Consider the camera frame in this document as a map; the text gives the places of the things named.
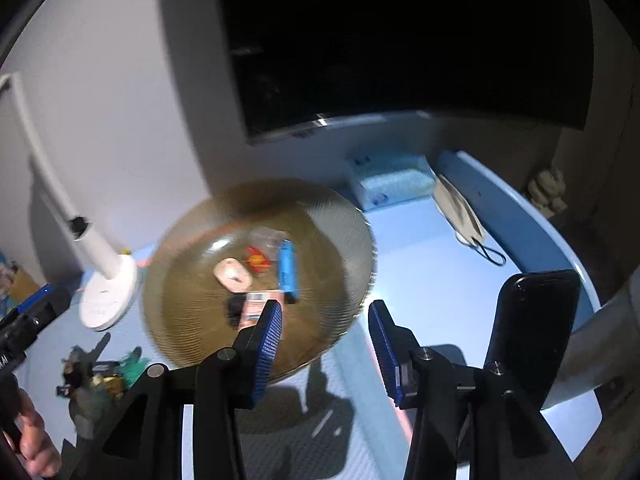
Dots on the stack of colourful books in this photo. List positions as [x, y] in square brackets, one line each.
[16, 285]

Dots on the blue rectangular stick device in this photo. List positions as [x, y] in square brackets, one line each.
[287, 275]

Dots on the beige face mask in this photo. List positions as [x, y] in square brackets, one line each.
[462, 218]

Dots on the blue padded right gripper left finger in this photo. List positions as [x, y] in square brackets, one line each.
[238, 376]

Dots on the yellow rectangular lighter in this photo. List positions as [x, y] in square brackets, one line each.
[112, 382]

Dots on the red packaged battery pack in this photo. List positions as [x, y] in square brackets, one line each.
[256, 260]

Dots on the pink cardboard box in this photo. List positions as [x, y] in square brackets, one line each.
[254, 305]

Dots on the person's left hand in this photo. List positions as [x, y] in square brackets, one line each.
[40, 457]

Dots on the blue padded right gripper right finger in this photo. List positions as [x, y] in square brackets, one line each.
[401, 359]

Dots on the blue tissue pack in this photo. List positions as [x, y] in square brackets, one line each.
[386, 179]

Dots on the small dark chibi figure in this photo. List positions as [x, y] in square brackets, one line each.
[233, 309]

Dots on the black phone on stand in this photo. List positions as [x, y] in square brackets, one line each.
[532, 326]

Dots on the grey blue dragon figure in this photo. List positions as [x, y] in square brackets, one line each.
[83, 385]

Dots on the clear plastic cup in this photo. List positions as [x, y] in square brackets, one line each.
[267, 240]

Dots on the teal green plastic figure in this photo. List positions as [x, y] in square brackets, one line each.
[132, 366]

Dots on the beige plush toy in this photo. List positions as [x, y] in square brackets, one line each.
[545, 191]

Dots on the black computer monitor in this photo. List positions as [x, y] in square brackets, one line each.
[310, 63]

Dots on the white desk lamp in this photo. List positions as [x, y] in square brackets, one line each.
[109, 291]

